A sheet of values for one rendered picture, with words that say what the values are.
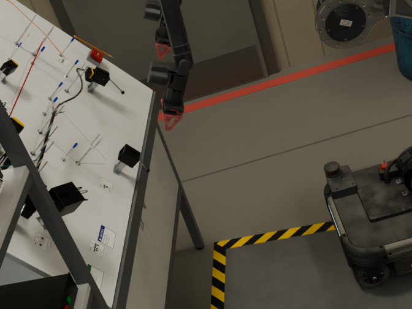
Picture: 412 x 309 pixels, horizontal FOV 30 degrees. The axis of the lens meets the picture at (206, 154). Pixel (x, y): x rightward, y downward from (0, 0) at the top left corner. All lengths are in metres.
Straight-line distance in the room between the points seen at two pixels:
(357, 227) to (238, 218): 0.78
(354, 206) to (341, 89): 1.32
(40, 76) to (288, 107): 1.96
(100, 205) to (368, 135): 1.92
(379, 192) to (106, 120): 1.19
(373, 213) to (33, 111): 1.42
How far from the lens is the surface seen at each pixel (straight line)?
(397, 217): 3.16
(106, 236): 2.40
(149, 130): 2.93
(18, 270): 2.66
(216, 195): 3.89
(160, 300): 2.82
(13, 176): 1.81
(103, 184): 2.55
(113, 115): 2.85
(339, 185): 3.29
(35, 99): 2.66
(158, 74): 2.43
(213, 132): 4.36
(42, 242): 2.24
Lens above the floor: 2.36
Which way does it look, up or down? 34 degrees down
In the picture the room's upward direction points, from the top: 19 degrees counter-clockwise
